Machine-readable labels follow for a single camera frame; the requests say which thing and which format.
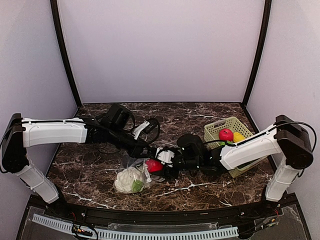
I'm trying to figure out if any clear zip top bag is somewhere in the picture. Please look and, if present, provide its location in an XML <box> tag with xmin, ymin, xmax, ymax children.
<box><xmin>113</xmin><ymin>155</ymin><xmax>166</xmax><ymax>194</ymax></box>

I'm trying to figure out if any white slotted cable duct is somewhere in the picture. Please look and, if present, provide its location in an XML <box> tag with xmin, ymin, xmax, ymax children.
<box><xmin>32</xmin><ymin>214</ymin><xmax>239</xmax><ymax>240</ymax></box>

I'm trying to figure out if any black right corner frame post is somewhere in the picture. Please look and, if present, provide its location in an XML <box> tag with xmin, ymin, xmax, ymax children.
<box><xmin>241</xmin><ymin>0</ymin><xmax>272</xmax><ymax>109</ymax></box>

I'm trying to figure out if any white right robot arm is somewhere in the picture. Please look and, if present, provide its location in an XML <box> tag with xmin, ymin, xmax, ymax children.
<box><xmin>155</xmin><ymin>115</ymin><xmax>316</xmax><ymax>217</ymax></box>

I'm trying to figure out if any yellow fake pepper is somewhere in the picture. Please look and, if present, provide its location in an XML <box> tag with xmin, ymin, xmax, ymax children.
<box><xmin>233</xmin><ymin>132</ymin><xmax>246</xmax><ymax>143</ymax></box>

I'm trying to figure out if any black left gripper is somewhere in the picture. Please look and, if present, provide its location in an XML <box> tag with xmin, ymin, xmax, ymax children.
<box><xmin>107</xmin><ymin>125</ymin><xmax>152</xmax><ymax>159</ymax></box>

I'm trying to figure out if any red fake apple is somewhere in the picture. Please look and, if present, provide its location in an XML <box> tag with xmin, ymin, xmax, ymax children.
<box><xmin>145</xmin><ymin>158</ymin><xmax>164</xmax><ymax>173</ymax></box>

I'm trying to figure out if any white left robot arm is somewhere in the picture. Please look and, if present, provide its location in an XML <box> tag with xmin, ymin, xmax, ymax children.
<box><xmin>0</xmin><ymin>104</ymin><xmax>151</xmax><ymax>218</ymax></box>

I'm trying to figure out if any pale green plastic basket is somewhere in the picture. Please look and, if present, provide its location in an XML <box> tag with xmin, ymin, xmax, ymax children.
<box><xmin>204</xmin><ymin>116</ymin><xmax>261</xmax><ymax>179</ymax></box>

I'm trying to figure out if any green fake vegetable in basket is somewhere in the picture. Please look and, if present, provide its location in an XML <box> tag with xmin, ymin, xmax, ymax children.
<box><xmin>218</xmin><ymin>141</ymin><xmax>234</xmax><ymax>146</ymax></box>

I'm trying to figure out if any black corner frame post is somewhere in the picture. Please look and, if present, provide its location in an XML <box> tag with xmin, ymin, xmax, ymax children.
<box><xmin>50</xmin><ymin>0</ymin><xmax>82</xmax><ymax>109</ymax></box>
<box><xmin>241</xmin><ymin>0</ymin><xmax>272</xmax><ymax>109</ymax></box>

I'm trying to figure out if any white fake cauliflower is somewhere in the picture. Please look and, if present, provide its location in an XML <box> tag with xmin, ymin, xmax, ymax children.
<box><xmin>114</xmin><ymin>167</ymin><xmax>145</xmax><ymax>194</ymax></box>

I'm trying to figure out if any red fake fruit in basket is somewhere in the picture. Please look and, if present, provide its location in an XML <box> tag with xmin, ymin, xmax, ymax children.
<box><xmin>218</xmin><ymin>128</ymin><xmax>234</xmax><ymax>142</ymax></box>

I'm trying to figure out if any black front rail with electronics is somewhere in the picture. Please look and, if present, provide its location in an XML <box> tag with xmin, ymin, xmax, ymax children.
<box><xmin>16</xmin><ymin>193</ymin><xmax>311</xmax><ymax>240</ymax></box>

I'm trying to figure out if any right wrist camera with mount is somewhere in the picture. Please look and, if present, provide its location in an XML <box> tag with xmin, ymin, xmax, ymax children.
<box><xmin>155</xmin><ymin>146</ymin><xmax>181</xmax><ymax>168</ymax></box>

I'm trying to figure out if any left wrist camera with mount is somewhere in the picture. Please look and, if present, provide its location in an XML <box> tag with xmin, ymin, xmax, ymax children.
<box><xmin>131</xmin><ymin>117</ymin><xmax>161</xmax><ymax>140</ymax></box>

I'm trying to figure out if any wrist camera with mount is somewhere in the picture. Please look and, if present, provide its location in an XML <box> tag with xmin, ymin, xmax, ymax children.
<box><xmin>155</xmin><ymin>146</ymin><xmax>181</xmax><ymax>168</ymax></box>
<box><xmin>131</xmin><ymin>117</ymin><xmax>161</xmax><ymax>140</ymax></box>

